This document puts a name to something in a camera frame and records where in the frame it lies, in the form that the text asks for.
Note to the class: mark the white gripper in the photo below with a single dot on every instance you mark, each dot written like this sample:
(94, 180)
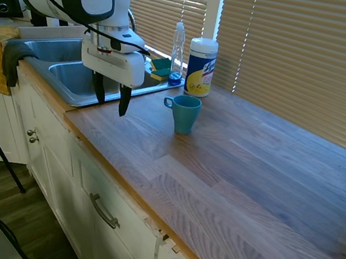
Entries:
(114, 64)

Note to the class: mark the teal ceramic mug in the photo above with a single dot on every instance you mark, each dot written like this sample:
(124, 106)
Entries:
(186, 115)

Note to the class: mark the stainless steel double sink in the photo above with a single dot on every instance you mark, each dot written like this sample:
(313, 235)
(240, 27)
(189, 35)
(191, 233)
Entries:
(67, 80)

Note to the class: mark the yellow green sponge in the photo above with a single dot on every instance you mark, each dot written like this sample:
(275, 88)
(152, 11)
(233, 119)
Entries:
(160, 75)
(160, 64)

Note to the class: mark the clear dish soap bottle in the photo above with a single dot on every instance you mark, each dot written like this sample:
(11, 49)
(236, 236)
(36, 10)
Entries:
(177, 56)

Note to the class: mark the chrome faucet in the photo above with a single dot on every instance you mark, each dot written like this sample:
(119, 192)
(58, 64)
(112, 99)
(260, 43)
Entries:
(134, 19)

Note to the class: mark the round metal cabinet knob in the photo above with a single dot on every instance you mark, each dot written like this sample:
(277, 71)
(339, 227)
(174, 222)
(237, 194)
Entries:
(31, 132)
(33, 140)

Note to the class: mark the disinfecting wipes canister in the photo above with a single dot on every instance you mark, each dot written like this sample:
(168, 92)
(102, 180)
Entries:
(200, 72)

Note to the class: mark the beige window blind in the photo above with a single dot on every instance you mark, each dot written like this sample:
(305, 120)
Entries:
(166, 7)
(306, 64)

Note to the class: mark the grey dish cloth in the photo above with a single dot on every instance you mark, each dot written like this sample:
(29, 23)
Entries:
(13, 57)

